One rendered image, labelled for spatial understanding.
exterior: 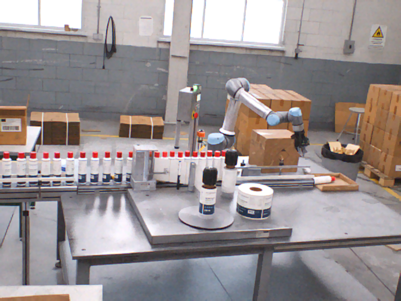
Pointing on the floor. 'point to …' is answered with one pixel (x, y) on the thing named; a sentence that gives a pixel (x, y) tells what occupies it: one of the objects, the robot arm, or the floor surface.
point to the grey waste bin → (351, 169)
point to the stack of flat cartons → (56, 128)
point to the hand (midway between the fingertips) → (302, 154)
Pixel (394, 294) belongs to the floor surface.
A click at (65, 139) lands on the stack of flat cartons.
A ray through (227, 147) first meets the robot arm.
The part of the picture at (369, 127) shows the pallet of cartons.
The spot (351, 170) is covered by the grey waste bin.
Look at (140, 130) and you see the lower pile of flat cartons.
